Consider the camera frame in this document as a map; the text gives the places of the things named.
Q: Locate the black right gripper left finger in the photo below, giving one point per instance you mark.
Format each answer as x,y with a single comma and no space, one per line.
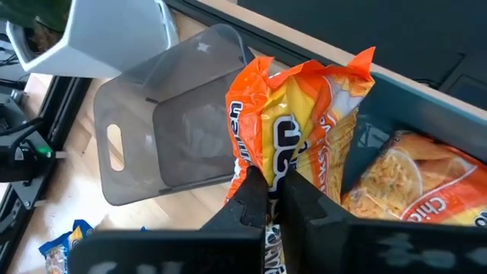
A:
243,213

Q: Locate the blue ramen package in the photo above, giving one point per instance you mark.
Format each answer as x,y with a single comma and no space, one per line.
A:
143,228
64,247

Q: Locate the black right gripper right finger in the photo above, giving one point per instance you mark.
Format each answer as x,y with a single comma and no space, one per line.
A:
323,236

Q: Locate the orange chicken ramen package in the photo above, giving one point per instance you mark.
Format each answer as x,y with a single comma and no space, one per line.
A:
411,182
289,114

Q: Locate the translucent grey plastic bin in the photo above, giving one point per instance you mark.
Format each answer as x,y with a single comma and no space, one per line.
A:
182,125

